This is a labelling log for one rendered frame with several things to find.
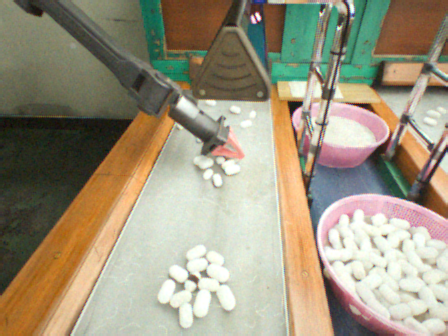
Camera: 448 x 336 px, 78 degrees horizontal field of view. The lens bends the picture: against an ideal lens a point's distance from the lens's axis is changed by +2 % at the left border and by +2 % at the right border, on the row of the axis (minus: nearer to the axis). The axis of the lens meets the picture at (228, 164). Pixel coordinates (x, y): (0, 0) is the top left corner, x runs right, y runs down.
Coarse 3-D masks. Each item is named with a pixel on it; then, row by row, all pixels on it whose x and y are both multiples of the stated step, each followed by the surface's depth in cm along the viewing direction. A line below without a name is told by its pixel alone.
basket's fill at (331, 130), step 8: (312, 120) 89; (336, 120) 89; (344, 120) 89; (352, 120) 89; (328, 128) 84; (336, 128) 83; (344, 128) 84; (352, 128) 84; (360, 128) 85; (328, 136) 80; (336, 136) 80; (344, 136) 80; (352, 136) 81; (360, 136) 81; (368, 136) 82; (344, 144) 78; (352, 144) 77; (360, 144) 77; (368, 144) 78
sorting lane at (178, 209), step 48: (192, 144) 76; (144, 192) 61; (192, 192) 61; (240, 192) 61; (144, 240) 51; (192, 240) 51; (240, 240) 51; (96, 288) 44; (144, 288) 44; (240, 288) 44
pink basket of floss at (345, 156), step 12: (300, 108) 87; (312, 108) 90; (336, 108) 91; (360, 108) 87; (360, 120) 88; (372, 120) 84; (372, 132) 84; (384, 132) 78; (324, 144) 72; (336, 144) 71; (372, 144) 71; (324, 156) 76; (336, 156) 74; (348, 156) 74; (360, 156) 75
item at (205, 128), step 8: (200, 112) 62; (200, 120) 60; (208, 120) 61; (224, 120) 67; (192, 128) 61; (200, 128) 61; (208, 128) 61; (216, 128) 62; (200, 136) 62; (208, 136) 62; (216, 136) 59; (208, 144) 61; (208, 152) 61
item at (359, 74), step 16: (160, 64) 105; (176, 64) 105; (272, 64) 102; (288, 64) 101; (304, 64) 101; (176, 80) 109; (192, 80) 108; (272, 80) 105; (288, 80) 105; (304, 80) 104; (352, 80) 103; (368, 80) 102
